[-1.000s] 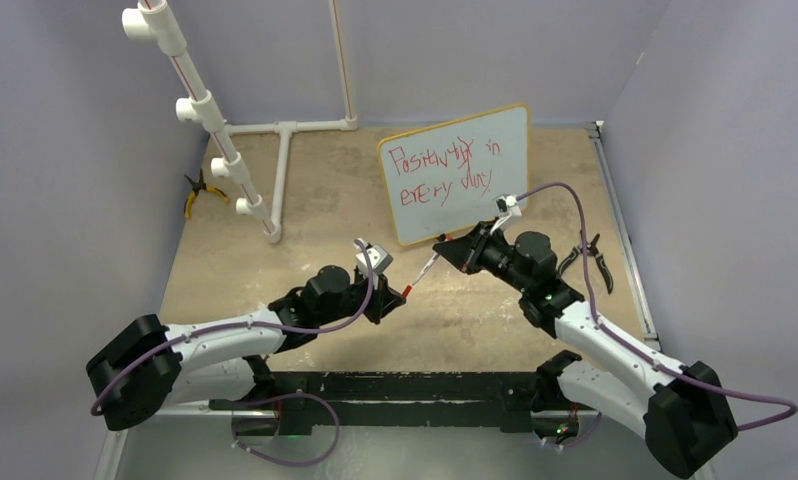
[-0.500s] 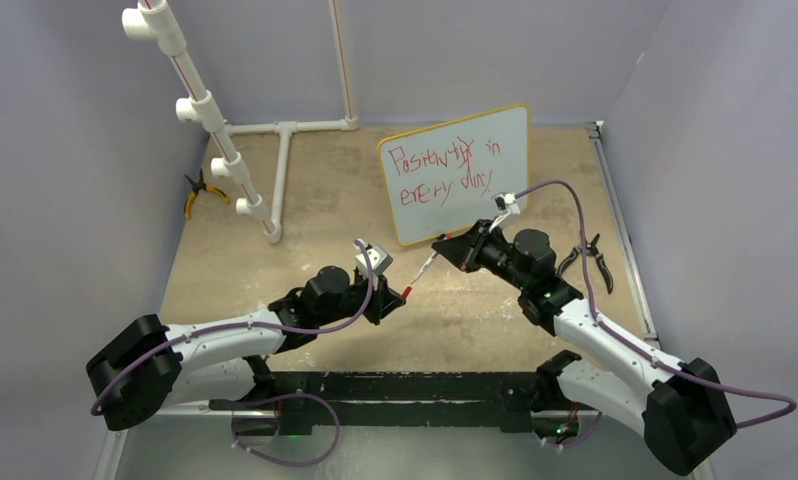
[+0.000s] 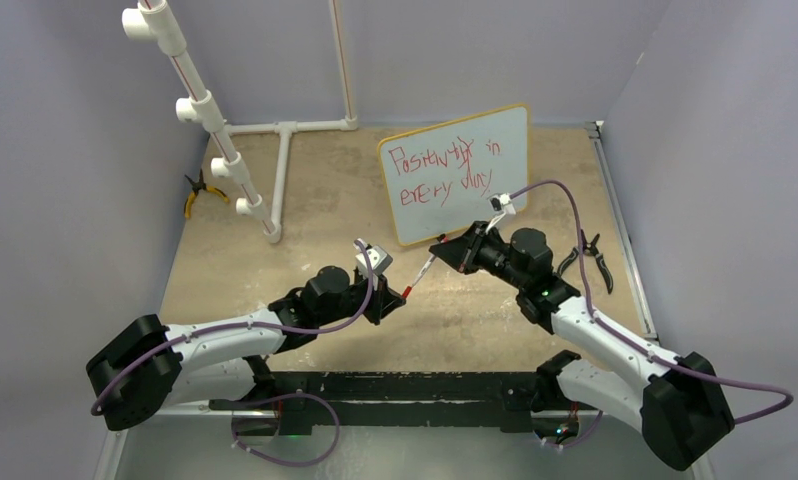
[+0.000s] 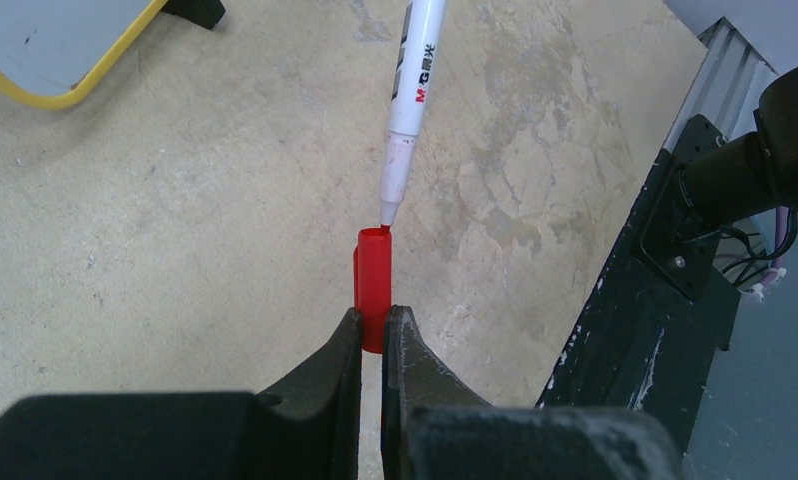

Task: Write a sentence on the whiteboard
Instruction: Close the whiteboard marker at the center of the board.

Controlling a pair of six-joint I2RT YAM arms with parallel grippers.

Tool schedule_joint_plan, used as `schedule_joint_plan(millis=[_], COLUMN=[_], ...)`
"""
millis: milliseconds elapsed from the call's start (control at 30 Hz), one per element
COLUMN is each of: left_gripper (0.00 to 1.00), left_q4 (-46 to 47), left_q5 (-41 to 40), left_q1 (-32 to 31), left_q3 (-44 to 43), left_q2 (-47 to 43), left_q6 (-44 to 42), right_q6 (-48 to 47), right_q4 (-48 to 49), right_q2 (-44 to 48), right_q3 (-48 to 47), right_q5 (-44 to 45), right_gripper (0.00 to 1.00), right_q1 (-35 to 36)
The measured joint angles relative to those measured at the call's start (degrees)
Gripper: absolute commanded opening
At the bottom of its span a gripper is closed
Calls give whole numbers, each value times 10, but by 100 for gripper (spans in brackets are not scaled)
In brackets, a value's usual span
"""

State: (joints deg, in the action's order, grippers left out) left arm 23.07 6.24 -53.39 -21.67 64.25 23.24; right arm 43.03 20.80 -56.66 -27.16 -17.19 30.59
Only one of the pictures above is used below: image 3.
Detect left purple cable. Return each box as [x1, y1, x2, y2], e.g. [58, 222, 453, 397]
[90, 238, 378, 468]

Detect red-capped white marker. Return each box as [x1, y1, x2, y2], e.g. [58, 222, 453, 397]
[408, 254, 437, 289]

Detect yellow-handled pliers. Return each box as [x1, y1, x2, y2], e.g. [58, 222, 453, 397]
[183, 170, 231, 220]

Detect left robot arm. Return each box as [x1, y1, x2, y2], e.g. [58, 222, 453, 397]
[85, 266, 407, 431]

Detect green-handled pliers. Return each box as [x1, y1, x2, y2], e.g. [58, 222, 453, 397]
[556, 231, 616, 295]

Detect white PVC pipe frame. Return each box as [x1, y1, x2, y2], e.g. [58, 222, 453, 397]
[121, 0, 360, 245]

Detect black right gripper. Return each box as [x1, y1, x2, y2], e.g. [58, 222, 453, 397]
[432, 220, 528, 291]

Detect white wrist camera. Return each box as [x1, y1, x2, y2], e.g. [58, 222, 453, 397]
[487, 193, 516, 230]
[354, 238, 393, 276]

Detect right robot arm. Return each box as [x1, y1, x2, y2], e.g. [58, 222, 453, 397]
[429, 221, 735, 471]

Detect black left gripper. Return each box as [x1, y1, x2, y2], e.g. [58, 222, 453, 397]
[316, 269, 404, 327]

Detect yellow-framed whiteboard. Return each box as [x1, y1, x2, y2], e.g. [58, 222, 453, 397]
[377, 104, 530, 246]

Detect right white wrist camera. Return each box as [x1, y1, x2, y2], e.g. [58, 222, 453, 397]
[487, 193, 516, 230]

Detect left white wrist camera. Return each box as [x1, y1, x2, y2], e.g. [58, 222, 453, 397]
[354, 238, 393, 276]

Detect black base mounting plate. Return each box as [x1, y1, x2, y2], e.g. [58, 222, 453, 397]
[209, 372, 574, 435]

